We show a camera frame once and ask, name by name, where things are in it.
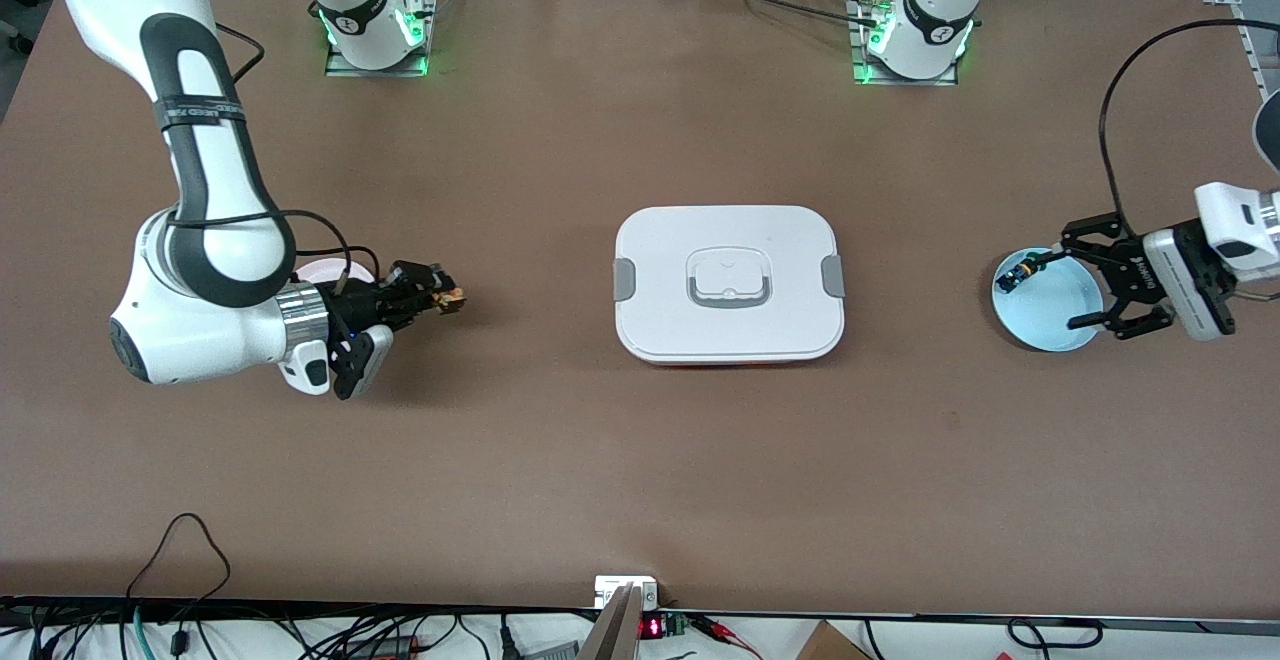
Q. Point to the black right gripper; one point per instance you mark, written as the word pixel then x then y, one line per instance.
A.
pixel 358 308

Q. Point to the orange and black switch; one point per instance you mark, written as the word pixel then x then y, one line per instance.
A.
pixel 450 300

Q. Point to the white round plate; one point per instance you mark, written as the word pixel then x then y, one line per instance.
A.
pixel 325 270

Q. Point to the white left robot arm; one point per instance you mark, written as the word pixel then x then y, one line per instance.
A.
pixel 930 0

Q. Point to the light blue round plate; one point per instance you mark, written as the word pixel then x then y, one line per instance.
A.
pixel 1040 315

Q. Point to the black green small part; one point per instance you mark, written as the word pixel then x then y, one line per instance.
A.
pixel 1012 278

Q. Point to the red clip leads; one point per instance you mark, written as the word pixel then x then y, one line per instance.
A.
pixel 715 625

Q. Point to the aluminium camera stand bar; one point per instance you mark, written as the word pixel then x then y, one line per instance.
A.
pixel 615 630

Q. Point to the small white device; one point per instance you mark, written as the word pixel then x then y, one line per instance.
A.
pixel 610 590

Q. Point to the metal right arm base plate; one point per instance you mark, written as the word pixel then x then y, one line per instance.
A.
pixel 340 65

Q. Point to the black power adapter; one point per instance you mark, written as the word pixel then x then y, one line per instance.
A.
pixel 385 647

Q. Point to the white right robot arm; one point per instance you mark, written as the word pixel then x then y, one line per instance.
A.
pixel 200 320

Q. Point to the grey box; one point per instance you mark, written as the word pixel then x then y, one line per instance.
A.
pixel 550 652

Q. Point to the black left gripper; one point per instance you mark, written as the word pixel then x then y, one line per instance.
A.
pixel 1118 276

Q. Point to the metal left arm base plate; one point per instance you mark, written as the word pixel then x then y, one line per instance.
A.
pixel 865 75

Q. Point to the perforated aluminium rail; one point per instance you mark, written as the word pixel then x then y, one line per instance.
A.
pixel 1248 40

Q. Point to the brown cardboard piece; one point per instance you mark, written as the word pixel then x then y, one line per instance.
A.
pixel 830 645

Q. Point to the red digit display board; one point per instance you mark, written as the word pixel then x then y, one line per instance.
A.
pixel 652 627

